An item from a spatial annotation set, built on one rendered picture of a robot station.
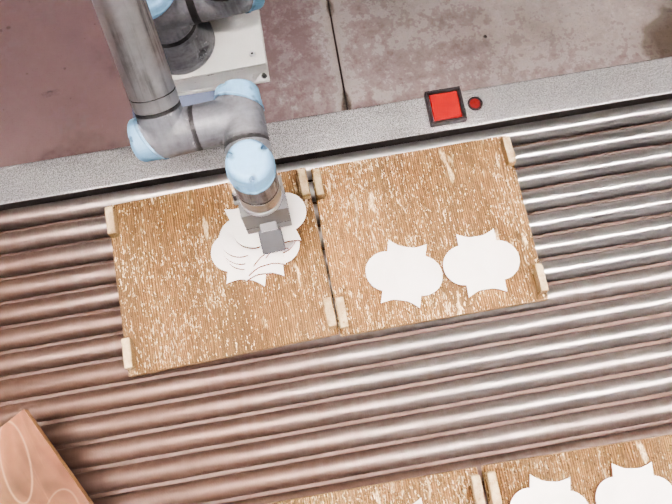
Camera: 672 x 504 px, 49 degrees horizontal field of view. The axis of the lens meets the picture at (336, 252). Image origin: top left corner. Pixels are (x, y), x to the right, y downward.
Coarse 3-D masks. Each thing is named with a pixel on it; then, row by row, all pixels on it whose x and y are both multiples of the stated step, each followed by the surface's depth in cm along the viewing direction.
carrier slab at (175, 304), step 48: (192, 192) 149; (288, 192) 149; (144, 240) 147; (192, 240) 146; (144, 288) 144; (192, 288) 144; (240, 288) 144; (288, 288) 144; (144, 336) 142; (192, 336) 141; (240, 336) 141; (288, 336) 141
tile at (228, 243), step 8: (232, 216) 144; (224, 224) 144; (224, 232) 143; (224, 240) 143; (232, 240) 143; (224, 248) 142; (232, 248) 142; (240, 248) 142; (248, 248) 142; (256, 248) 142; (288, 248) 143; (240, 256) 142; (248, 256) 142; (256, 256) 142
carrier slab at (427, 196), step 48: (480, 144) 151; (336, 192) 149; (384, 192) 148; (432, 192) 148; (480, 192) 148; (336, 240) 146; (384, 240) 146; (432, 240) 146; (528, 240) 145; (336, 288) 143; (528, 288) 143
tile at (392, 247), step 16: (384, 256) 144; (400, 256) 144; (416, 256) 144; (368, 272) 143; (384, 272) 143; (400, 272) 143; (416, 272) 143; (432, 272) 143; (384, 288) 142; (400, 288) 142; (416, 288) 142; (432, 288) 142; (416, 304) 141
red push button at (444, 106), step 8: (432, 96) 154; (440, 96) 154; (448, 96) 154; (456, 96) 154; (432, 104) 154; (440, 104) 154; (448, 104) 154; (456, 104) 154; (432, 112) 154; (440, 112) 153; (448, 112) 153; (456, 112) 153
